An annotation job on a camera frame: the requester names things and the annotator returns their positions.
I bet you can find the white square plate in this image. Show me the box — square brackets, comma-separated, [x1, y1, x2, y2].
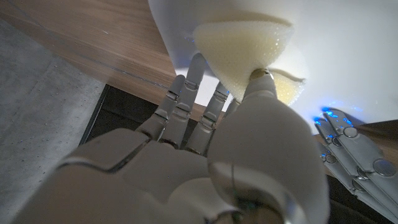
[147, 0, 398, 126]

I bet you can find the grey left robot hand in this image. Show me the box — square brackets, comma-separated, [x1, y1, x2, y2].
[312, 106, 398, 224]

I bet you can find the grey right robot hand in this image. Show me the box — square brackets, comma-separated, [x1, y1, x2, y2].
[11, 52, 331, 224]

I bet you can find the yellow sponge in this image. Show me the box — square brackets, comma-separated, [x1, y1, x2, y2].
[192, 19, 307, 107]

